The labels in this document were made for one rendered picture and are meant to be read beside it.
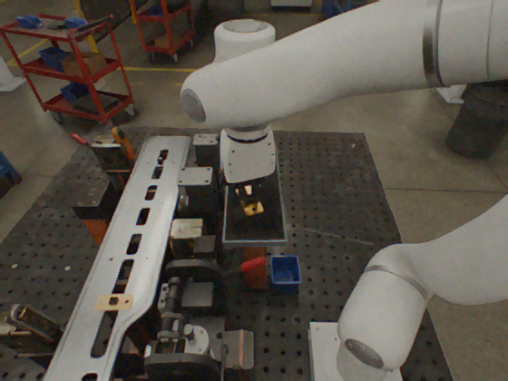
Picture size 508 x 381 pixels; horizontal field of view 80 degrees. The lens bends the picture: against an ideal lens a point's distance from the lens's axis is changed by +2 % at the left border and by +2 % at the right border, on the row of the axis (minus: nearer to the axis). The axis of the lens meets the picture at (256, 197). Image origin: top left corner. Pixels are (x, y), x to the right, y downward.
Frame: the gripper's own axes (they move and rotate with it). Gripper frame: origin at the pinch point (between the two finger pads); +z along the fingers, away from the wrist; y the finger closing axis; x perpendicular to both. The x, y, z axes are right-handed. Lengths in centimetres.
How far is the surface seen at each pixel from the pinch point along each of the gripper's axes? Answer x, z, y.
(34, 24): -282, 32, 94
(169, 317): 18.3, 6.0, 20.5
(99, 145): -58, 18, 37
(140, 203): -30.4, 24.0, 26.5
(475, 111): -110, 83, -232
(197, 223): -9.3, 16.0, 11.5
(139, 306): 4.0, 24.1, 29.2
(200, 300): 15.8, 8.4, 15.0
